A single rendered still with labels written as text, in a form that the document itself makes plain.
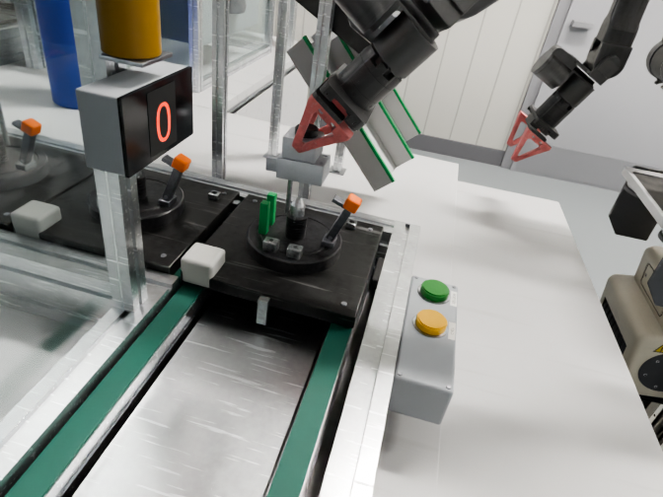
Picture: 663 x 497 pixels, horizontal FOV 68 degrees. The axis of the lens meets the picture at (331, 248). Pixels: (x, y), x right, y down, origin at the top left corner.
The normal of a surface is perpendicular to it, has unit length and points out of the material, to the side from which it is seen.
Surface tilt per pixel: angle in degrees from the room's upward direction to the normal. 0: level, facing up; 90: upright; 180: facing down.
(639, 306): 8
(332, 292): 0
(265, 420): 0
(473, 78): 90
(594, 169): 90
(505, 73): 90
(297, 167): 90
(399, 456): 0
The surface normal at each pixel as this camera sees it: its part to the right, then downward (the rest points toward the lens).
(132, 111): 0.96, 0.24
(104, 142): -0.24, 0.52
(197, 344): 0.14, -0.82
